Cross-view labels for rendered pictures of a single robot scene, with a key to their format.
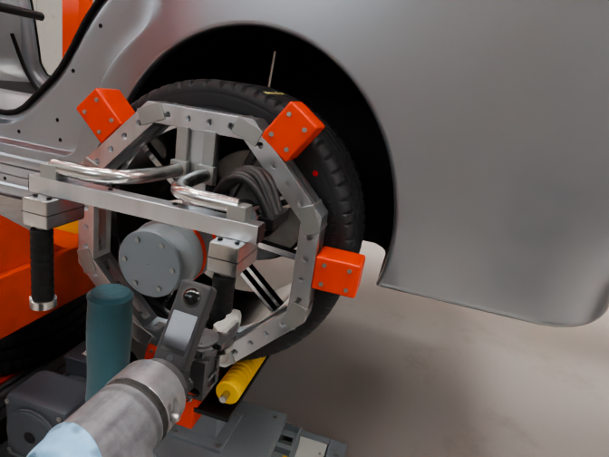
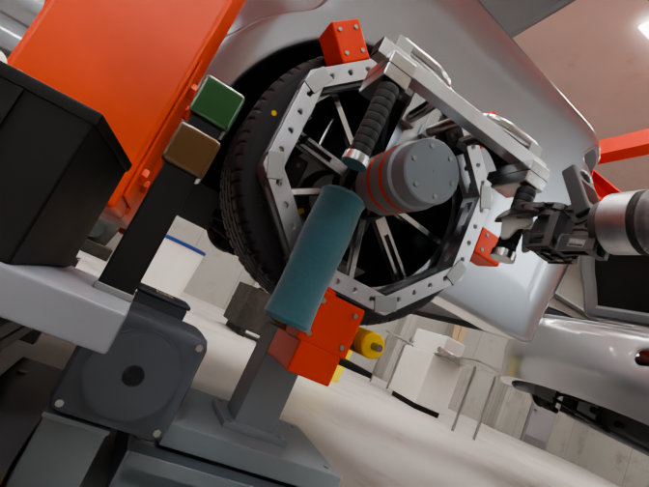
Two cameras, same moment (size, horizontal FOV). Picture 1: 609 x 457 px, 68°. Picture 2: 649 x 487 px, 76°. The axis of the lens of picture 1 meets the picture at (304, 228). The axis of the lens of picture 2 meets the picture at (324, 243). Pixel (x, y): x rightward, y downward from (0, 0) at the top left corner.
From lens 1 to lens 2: 1.05 m
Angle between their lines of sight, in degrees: 42
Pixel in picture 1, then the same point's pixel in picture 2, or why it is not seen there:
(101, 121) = (352, 45)
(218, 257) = (536, 173)
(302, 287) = (467, 249)
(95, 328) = (341, 222)
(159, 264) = (442, 174)
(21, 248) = not seen: hidden behind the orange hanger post
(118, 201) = (458, 100)
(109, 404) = not seen: outside the picture
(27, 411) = (151, 329)
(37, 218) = (403, 74)
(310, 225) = (486, 200)
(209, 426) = (272, 415)
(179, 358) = not seen: hidden behind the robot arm
